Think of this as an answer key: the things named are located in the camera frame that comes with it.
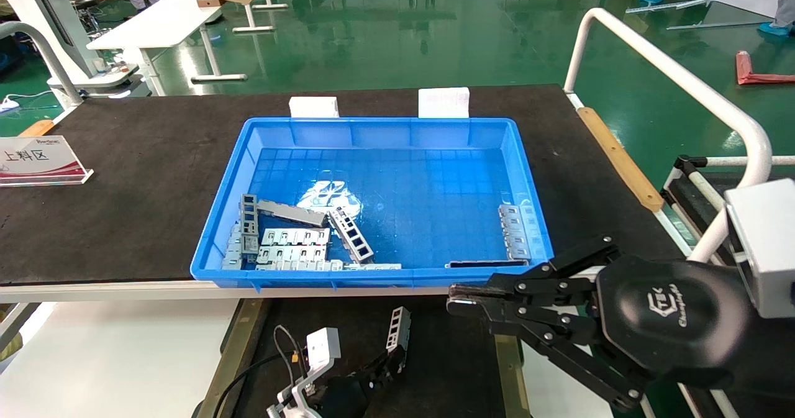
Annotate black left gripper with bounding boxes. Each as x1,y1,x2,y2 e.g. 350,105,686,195
316,350,408,418

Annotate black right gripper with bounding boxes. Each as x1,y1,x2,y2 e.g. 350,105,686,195
447,234,756,414

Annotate grey windowed metal bracket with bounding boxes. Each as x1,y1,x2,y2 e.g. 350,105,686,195
386,307,412,369
328,206,376,264

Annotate black container mat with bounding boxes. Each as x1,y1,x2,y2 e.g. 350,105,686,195
233,297,507,418

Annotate long thin metal part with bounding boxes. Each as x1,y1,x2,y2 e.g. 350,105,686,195
255,259,402,272

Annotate small stacked metal part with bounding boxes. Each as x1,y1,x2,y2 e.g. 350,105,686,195
222,222,247,271

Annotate long wooden strip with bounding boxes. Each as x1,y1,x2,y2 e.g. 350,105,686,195
576,106,665,213

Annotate black cart with white tube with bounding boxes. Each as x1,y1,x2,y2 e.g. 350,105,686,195
661,155,795,251

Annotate flat grey metal plate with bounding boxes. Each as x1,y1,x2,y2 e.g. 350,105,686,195
257,199,328,228

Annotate blue plastic bin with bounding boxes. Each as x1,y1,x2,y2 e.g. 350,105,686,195
190,117,555,291

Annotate white foam block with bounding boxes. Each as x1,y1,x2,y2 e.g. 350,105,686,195
418,88,470,119
289,97,340,119

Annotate white tube railing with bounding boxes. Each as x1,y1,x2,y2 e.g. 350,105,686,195
562,7,774,263

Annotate red folded object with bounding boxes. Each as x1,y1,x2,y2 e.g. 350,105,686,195
736,50,795,86

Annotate white table legs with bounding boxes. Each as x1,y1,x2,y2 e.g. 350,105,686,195
211,0,289,34

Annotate person in grey trousers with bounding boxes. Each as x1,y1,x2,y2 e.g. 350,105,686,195
758,0,795,37

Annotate red and white sign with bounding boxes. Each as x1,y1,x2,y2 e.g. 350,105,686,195
0,135,94,188

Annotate white table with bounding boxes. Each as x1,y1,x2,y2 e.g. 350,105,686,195
86,0,248,98

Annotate short wooden piece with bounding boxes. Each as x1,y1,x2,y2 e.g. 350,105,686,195
19,119,57,138

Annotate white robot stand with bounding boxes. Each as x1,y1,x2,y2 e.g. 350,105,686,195
0,0,150,105

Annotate grey curved handrail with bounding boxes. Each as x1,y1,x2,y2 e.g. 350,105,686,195
0,20,84,108

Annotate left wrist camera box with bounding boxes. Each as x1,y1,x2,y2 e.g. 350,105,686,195
267,327,342,418

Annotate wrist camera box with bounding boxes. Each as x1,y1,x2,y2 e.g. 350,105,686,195
725,178,795,319
267,327,342,418

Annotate brass coloured rail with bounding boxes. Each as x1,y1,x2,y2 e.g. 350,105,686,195
494,334,532,418

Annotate black camera cable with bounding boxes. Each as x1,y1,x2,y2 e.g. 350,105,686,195
214,325,309,418

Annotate upright grey metal frame part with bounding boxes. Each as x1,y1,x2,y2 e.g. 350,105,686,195
240,193,260,262

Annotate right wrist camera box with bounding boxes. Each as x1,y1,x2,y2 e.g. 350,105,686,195
725,178,795,319

